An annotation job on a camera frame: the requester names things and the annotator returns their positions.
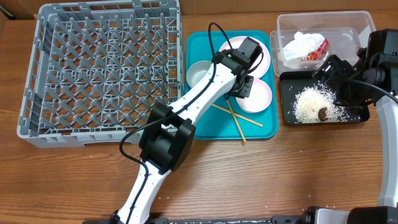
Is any grey dish rack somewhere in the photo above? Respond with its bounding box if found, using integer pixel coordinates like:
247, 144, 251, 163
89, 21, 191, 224
17, 0, 185, 148

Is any brown food scrap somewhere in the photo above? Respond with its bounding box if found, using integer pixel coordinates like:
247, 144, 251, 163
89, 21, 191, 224
318, 107, 328, 121

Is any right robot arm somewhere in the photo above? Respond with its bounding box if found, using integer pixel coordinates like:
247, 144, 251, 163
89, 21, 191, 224
298, 29, 397, 224

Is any white napkin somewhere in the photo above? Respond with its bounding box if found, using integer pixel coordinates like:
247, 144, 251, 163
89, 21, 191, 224
283, 31, 325, 60

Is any white rice pile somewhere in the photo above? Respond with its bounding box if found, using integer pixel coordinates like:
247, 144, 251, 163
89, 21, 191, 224
286, 84, 359, 124

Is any black tray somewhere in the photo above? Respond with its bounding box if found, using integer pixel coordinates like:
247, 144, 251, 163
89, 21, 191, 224
280, 71, 370, 126

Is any clear plastic bin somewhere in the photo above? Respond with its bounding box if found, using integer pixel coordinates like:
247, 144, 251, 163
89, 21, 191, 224
270, 11, 376, 77

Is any large pink plate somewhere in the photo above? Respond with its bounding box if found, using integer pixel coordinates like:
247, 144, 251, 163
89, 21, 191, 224
211, 37, 271, 80

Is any teal serving tray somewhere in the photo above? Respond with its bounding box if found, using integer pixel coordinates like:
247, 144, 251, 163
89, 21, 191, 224
186, 30, 279, 140

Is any grey bowl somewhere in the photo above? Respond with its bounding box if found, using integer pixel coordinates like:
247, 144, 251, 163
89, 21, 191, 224
186, 60, 211, 88

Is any red snack wrapper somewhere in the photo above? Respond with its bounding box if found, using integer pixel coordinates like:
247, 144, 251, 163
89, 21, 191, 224
302, 39, 329, 61

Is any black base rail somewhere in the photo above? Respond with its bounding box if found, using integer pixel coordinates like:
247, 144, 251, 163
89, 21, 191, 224
82, 214, 312, 224

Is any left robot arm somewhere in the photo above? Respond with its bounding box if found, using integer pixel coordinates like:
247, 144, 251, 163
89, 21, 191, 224
110, 37, 263, 223

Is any small pink bowl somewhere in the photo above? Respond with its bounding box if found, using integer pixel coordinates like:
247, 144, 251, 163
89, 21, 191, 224
236, 79, 272, 113

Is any wooden chopstick with markings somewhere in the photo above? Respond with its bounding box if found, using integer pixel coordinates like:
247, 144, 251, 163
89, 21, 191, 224
212, 104, 263, 127

